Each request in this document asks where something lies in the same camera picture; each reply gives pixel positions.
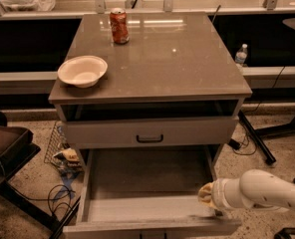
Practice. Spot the grey drawer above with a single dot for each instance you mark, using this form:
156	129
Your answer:
149	132
147	193

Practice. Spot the dark brown chair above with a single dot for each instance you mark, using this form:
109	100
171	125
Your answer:
16	148

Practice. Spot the grey drawer cabinet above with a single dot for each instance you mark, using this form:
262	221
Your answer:
174	66

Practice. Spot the black stand base right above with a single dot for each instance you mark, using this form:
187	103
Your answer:
274	131

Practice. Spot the black table leg stand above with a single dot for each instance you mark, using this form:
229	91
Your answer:
49	221

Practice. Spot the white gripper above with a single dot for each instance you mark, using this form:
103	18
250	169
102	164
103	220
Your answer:
219	194

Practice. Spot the orange soda can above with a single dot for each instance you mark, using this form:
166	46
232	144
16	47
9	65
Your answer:
118	22

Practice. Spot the white paper bowl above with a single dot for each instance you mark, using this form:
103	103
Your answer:
83	71

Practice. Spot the clear plastic water bottle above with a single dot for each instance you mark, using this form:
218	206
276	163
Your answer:
241	55

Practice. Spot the wire mesh basket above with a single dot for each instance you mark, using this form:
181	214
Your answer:
59	154

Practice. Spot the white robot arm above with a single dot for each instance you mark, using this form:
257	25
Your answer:
255	189

